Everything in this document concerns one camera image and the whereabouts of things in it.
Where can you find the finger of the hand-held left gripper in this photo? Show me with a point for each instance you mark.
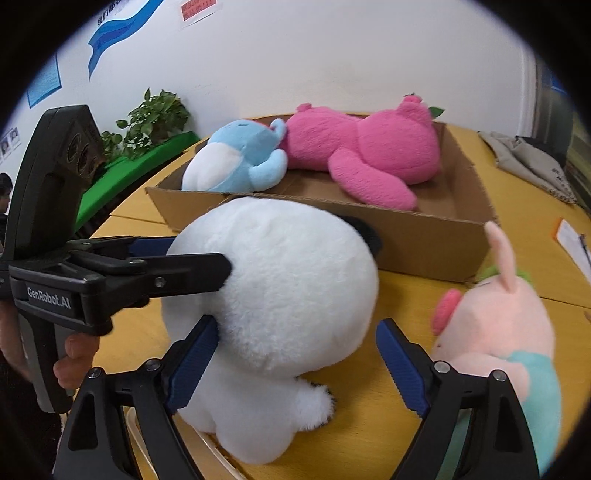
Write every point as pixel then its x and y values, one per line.
pixel 184 272
pixel 147 244

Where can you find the white round plush toy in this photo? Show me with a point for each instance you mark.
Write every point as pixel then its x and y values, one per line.
pixel 286 300

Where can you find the blue wave wall decal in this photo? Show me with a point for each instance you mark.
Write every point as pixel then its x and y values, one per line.
pixel 115 32

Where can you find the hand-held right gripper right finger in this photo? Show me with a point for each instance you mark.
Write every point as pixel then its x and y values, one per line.
pixel 401 364

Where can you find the person's left hand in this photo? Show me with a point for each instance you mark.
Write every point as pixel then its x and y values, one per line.
pixel 69 374

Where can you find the small wall photos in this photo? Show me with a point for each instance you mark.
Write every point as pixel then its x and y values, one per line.
pixel 10 143

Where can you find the green padded panel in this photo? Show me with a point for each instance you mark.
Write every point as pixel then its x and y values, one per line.
pixel 120 175

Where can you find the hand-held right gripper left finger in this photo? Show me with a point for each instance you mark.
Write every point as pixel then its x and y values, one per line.
pixel 191 369

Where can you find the red and white wall notice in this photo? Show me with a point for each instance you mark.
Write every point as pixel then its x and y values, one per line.
pixel 198 11

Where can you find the green potted plant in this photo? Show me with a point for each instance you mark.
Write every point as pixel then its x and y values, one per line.
pixel 157 115

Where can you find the white paper pad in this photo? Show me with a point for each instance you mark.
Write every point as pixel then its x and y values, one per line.
pixel 569 240

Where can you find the pink bear plush toy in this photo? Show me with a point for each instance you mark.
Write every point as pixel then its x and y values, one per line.
pixel 369 152

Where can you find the blue and white plush toy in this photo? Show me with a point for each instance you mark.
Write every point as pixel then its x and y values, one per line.
pixel 244 152

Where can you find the blue framed wall notice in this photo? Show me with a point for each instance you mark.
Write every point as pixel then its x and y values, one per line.
pixel 44 81

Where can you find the pink pig plush toy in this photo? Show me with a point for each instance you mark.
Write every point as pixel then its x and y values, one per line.
pixel 498 323

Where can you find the black pen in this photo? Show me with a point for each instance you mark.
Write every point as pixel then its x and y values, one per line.
pixel 585 249

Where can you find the grey cloth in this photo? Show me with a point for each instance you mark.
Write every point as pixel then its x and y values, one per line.
pixel 531 161

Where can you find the brown cardboard box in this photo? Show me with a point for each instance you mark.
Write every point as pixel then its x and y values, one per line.
pixel 438 240

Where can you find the person's left forearm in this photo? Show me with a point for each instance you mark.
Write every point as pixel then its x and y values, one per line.
pixel 18 415

